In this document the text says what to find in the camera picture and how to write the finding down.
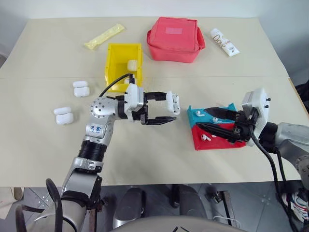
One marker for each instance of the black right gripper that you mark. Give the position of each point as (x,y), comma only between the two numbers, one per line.
(241,128)

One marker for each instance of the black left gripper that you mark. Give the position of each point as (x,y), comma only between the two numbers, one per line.
(144,119)

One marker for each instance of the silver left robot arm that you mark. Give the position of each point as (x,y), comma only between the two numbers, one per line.
(96,128)

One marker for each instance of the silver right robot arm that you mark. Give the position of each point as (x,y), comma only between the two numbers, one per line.
(289,137)

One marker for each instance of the yellow plastic bin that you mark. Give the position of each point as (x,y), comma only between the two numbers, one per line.
(113,70)

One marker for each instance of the blue and red earbud tray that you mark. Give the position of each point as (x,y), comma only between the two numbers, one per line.
(200,145)

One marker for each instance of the red fabric zip bag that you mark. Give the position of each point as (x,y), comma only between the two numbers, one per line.
(173,43)

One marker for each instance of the white Dove cream tube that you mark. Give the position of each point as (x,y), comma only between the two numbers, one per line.
(224,42)

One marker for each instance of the black bag beside table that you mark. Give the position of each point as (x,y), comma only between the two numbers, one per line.
(303,95)

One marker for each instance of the dark rounded shape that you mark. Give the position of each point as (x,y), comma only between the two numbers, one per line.
(190,205)
(131,205)

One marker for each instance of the yellow plastic snack packet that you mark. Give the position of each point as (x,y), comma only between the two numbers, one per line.
(104,36)

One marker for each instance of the white sneaker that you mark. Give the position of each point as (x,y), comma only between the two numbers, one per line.
(299,205)

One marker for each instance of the pale grey robot torso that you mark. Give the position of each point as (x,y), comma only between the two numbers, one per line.
(149,224)

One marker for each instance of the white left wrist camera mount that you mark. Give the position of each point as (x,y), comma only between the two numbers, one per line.
(132,96)

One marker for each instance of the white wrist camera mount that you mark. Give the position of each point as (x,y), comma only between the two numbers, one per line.
(259,101)
(132,96)

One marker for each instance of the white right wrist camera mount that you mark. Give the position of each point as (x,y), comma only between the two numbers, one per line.
(259,101)

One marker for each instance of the rusty metal bracket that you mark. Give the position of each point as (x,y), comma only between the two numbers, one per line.
(225,205)
(93,217)

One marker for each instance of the black vertical post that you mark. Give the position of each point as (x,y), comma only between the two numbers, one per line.
(173,195)

